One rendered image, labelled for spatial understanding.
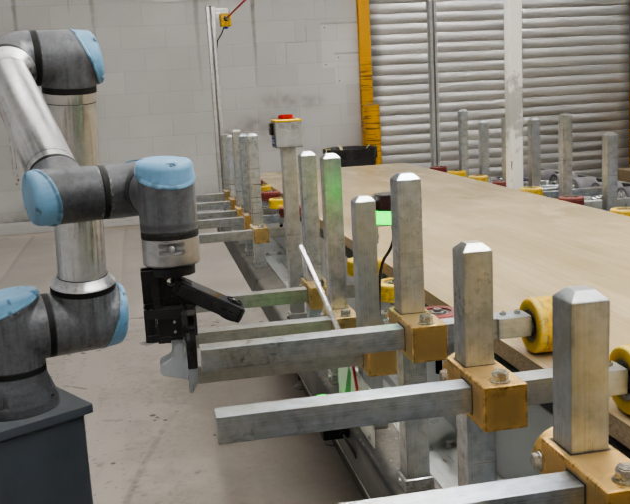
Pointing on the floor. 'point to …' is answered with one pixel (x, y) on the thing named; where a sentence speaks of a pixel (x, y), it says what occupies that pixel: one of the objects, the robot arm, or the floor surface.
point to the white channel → (513, 93)
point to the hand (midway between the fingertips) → (195, 384)
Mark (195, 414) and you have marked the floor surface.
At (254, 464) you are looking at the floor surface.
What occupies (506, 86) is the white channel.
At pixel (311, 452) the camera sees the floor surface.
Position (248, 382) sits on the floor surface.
